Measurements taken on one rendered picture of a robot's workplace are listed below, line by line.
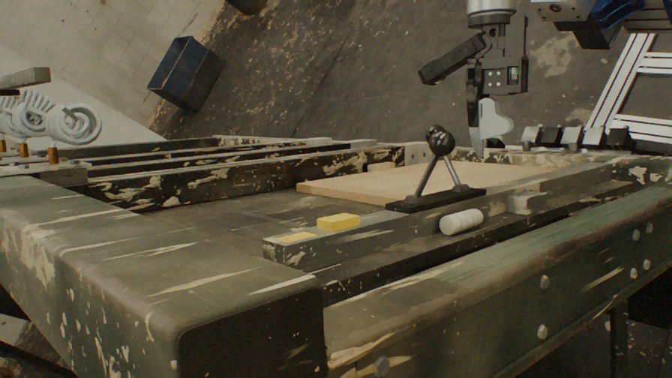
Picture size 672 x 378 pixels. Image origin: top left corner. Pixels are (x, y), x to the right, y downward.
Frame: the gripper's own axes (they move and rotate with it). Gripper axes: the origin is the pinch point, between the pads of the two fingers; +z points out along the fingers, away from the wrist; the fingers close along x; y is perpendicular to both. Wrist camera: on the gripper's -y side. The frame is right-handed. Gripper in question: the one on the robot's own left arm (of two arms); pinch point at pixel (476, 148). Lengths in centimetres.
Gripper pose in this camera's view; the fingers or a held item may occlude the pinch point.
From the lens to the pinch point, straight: 87.0
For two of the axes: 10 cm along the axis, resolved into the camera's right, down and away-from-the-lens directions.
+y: 8.9, 0.5, -4.6
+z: 0.3, 9.8, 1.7
